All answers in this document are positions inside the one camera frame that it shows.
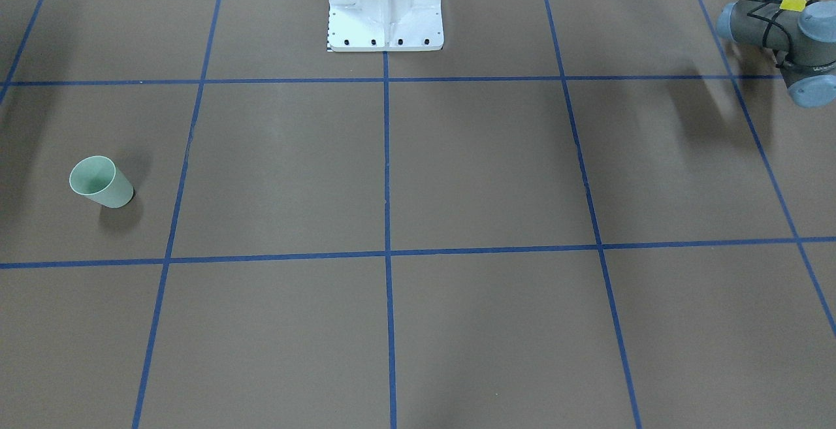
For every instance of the yellow plastic cup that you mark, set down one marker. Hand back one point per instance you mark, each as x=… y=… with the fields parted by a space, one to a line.
x=794 y=2

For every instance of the white pedestal mount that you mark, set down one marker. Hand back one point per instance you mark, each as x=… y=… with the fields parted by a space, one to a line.
x=385 y=26

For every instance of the green plastic cup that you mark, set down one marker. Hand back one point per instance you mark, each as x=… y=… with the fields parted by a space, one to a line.
x=98 y=179

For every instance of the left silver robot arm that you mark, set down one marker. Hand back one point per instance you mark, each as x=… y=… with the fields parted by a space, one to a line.
x=801 y=37

